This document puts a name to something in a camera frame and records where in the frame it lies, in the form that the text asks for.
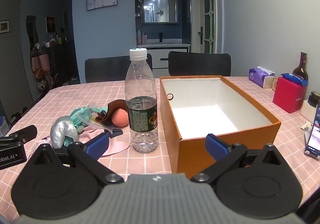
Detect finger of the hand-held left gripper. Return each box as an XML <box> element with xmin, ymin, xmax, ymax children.
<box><xmin>0</xmin><ymin>125</ymin><xmax>38</xmax><ymax>145</ymax></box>

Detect pink cloth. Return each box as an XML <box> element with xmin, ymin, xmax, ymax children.
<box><xmin>80</xmin><ymin>124</ymin><xmax>130</xmax><ymax>156</ymax></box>

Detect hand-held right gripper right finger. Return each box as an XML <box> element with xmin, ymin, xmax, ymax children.
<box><xmin>190</xmin><ymin>134</ymin><xmax>290</xmax><ymax>184</ymax></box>

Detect black chair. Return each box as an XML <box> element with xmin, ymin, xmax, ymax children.
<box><xmin>84</xmin><ymin>53</ymin><xmax>153</xmax><ymax>84</ymax></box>
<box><xmin>168</xmin><ymin>51</ymin><xmax>232</xmax><ymax>77</ymax></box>

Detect dark glass jar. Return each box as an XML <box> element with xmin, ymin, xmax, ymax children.
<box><xmin>308</xmin><ymin>91</ymin><xmax>320</xmax><ymax>109</ymax></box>

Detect orange cardboard box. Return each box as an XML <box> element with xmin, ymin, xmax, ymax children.
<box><xmin>159</xmin><ymin>75</ymin><xmax>282</xmax><ymax>174</ymax></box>

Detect pink checked tablecloth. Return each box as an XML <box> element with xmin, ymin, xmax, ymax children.
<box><xmin>0</xmin><ymin>76</ymin><xmax>320</xmax><ymax>214</ymax></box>

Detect teal patterned sock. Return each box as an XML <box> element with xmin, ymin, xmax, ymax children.
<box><xmin>69</xmin><ymin>106</ymin><xmax>105</xmax><ymax>129</ymax></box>

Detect purple tissue pack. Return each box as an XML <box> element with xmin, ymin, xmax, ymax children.
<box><xmin>248</xmin><ymin>66</ymin><xmax>275</xmax><ymax>88</ymax></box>

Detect red box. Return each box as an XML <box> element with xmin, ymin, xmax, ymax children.
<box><xmin>272</xmin><ymin>77</ymin><xmax>307</xmax><ymax>114</ymax></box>

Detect smartphone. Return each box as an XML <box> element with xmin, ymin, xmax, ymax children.
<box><xmin>304</xmin><ymin>100</ymin><xmax>320</xmax><ymax>157</ymax></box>

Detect blue packet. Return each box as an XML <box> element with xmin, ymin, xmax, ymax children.
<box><xmin>279</xmin><ymin>73</ymin><xmax>308</xmax><ymax>87</ymax></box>

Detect white vanity cabinet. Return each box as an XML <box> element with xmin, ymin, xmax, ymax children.
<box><xmin>137</xmin><ymin>42</ymin><xmax>190</xmax><ymax>69</ymax></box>

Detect peach makeup sponge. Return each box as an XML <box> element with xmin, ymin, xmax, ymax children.
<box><xmin>112</xmin><ymin>109</ymin><xmax>129</xmax><ymax>127</ymax></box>

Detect white glass-pane door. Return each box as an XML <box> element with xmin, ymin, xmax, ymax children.
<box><xmin>189</xmin><ymin>0</ymin><xmax>218</xmax><ymax>54</ymax></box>

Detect pink hanging bag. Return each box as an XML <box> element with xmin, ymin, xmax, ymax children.
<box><xmin>30</xmin><ymin>46</ymin><xmax>53</xmax><ymax>82</ymax></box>

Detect small white box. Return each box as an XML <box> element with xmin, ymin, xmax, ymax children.
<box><xmin>299</xmin><ymin>100</ymin><xmax>313</xmax><ymax>120</ymax></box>

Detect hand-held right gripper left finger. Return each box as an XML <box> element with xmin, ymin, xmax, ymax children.
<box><xmin>30</xmin><ymin>132</ymin><xmax>125</xmax><ymax>184</ymax></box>

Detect clear plastic water bottle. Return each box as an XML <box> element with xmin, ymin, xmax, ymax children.
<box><xmin>125</xmin><ymin>48</ymin><xmax>158</xmax><ymax>153</ymax></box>

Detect dark wall picture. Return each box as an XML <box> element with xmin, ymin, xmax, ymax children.
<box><xmin>46</xmin><ymin>16</ymin><xmax>55</xmax><ymax>33</ymax></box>

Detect white teal device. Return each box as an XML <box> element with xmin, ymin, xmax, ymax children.
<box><xmin>50</xmin><ymin>116</ymin><xmax>78</xmax><ymax>148</ymax></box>

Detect brown leather case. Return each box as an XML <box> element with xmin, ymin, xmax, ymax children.
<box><xmin>96</xmin><ymin>100</ymin><xmax>127</xmax><ymax>124</ymax></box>

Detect wall mirror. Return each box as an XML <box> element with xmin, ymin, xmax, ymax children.
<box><xmin>142</xmin><ymin>0</ymin><xmax>178</xmax><ymax>24</ymax></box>

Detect dark wine bottle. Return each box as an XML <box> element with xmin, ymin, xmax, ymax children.
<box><xmin>292</xmin><ymin>52</ymin><xmax>309</xmax><ymax>82</ymax></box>

